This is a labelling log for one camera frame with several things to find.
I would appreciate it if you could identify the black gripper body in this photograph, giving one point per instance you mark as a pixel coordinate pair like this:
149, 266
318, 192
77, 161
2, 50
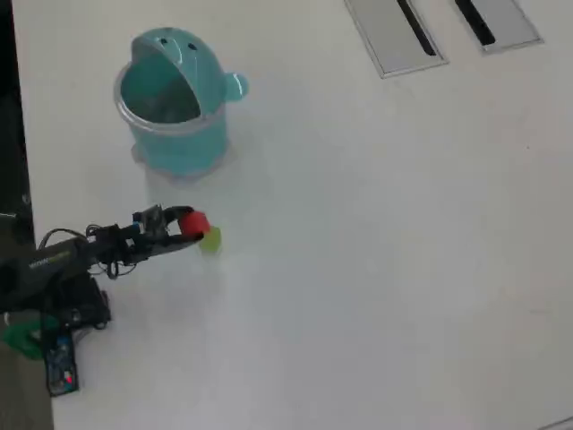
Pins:
139, 246

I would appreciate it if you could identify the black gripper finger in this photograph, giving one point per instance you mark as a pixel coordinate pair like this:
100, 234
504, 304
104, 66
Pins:
179, 243
172, 215

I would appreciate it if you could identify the red lego block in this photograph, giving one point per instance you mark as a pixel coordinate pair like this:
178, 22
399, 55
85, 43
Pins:
194, 223

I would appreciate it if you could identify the green lego block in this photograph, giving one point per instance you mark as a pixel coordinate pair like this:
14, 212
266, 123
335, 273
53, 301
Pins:
213, 243

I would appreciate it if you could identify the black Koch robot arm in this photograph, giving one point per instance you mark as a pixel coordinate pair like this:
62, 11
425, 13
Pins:
45, 264

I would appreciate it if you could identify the teal whale-shaped bin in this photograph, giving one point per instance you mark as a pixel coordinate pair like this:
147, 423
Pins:
179, 148

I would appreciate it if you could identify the blue controller circuit board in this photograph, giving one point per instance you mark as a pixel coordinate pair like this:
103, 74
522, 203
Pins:
62, 372

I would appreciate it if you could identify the green table clamp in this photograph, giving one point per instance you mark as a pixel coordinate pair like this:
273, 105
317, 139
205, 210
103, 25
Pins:
22, 336

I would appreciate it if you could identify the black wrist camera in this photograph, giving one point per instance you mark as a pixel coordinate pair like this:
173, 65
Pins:
150, 217

